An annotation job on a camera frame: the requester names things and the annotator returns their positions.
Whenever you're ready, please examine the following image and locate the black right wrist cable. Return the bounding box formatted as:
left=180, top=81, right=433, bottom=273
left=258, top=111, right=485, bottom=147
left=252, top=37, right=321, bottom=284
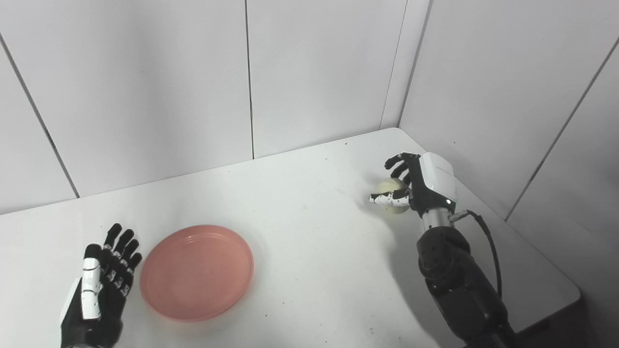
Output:
left=450, top=210, right=503, bottom=298

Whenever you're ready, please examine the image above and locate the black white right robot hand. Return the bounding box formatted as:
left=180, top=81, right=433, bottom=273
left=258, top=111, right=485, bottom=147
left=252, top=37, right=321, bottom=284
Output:
left=369, top=152, right=457, bottom=218

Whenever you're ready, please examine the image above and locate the pink round plate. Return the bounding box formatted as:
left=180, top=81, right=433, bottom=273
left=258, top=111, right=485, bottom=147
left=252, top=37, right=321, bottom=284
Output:
left=139, top=224, right=255, bottom=323

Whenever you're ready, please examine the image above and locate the cream steamed bun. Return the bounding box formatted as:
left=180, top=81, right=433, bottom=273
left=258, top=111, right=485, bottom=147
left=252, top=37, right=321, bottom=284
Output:
left=375, top=177, right=412, bottom=215

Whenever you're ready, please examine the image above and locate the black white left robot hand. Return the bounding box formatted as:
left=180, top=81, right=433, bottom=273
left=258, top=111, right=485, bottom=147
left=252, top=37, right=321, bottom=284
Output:
left=60, top=223, right=143, bottom=348

